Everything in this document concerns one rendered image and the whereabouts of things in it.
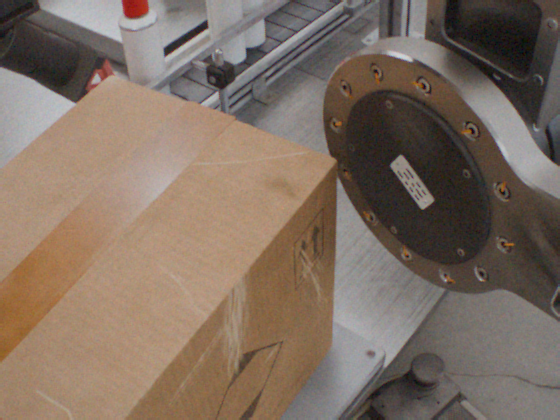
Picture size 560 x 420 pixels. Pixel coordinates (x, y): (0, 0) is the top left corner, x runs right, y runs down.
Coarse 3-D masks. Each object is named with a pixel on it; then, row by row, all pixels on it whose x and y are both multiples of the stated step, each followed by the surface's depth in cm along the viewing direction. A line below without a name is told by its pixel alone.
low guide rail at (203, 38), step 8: (264, 0) 110; (208, 32) 103; (192, 40) 102; (200, 40) 102; (208, 40) 103; (184, 48) 100; (192, 48) 101; (168, 56) 99; (176, 56) 99; (184, 56) 101; (168, 64) 99
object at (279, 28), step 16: (304, 0) 115; (320, 0) 115; (336, 0) 114; (272, 16) 112; (288, 16) 111; (304, 16) 111; (320, 16) 111; (272, 32) 108; (288, 32) 108; (272, 48) 105; (176, 80) 101; (192, 80) 101; (176, 96) 98; (192, 96) 98; (208, 96) 98
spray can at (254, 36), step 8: (248, 0) 98; (256, 0) 99; (248, 8) 99; (256, 8) 100; (256, 24) 102; (248, 32) 102; (256, 32) 103; (264, 32) 105; (248, 40) 103; (256, 40) 104; (264, 40) 105; (248, 48) 105; (256, 48) 105
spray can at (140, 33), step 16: (128, 0) 80; (144, 0) 81; (128, 16) 82; (144, 16) 82; (128, 32) 83; (144, 32) 83; (128, 48) 85; (144, 48) 85; (160, 48) 87; (128, 64) 87; (144, 64) 86; (160, 64) 88; (144, 80) 88
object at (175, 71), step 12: (276, 0) 100; (288, 0) 101; (252, 12) 97; (264, 12) 98; (240, 24) 95; (252, 24) 97; (216, 36) 93; (228, 36) 94; (204, 48) 92; (216, 48) 93; (180, 60) 90; (168, 72) 88; (180, 72) 90; (156, 84) 87; (168, 84) 89
